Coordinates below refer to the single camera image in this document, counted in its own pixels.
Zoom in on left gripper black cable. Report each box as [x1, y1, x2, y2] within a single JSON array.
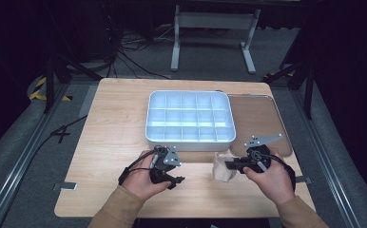
[[117, 144, 168, 187]]

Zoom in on black tripod stand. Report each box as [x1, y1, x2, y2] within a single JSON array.
[[261, 44, 317, 121], [42, 0, 104, 114]]

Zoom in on black floor cable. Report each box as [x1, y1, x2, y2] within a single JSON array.
[[0, 115, 88, 228]]

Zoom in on yellow black hazard tape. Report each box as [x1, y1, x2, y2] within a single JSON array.
[[28, 76, 74, 103]]

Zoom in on aluminium floor rail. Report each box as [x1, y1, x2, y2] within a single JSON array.
[[0, 83, 72, 228], [290, 89, 360, 228]]

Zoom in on white metal stand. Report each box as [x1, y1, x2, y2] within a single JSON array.
[[169, 4, 262, 75]]

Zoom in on person's left hand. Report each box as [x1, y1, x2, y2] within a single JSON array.
[[122, 149, 174, 201]]

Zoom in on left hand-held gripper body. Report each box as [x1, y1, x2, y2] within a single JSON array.
[[148, 144, 183, 185]]

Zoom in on bundle of black floor cables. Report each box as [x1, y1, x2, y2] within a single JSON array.
[[105, 27, 173, 81]]

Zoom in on beige sock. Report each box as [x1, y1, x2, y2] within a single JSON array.
[[211, 152, 239, 183]]

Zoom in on brown tray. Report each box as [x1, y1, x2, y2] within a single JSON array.
[[226, 93, 294, 159]]

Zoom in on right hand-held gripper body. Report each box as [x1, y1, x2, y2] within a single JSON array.
[[241, 133, 284, 174]]

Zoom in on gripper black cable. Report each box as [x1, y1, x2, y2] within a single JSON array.
[[250, 150, 298, 192], [117, 144, 168, 187]]

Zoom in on white compartment box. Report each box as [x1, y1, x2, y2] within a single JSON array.
[[145, 89, 238, 153]]

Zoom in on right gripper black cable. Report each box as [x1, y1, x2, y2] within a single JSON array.
[[250, 150, 298, 192]]

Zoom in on person's right hand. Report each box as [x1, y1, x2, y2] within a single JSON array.
[[242, 147, 297, 206]]

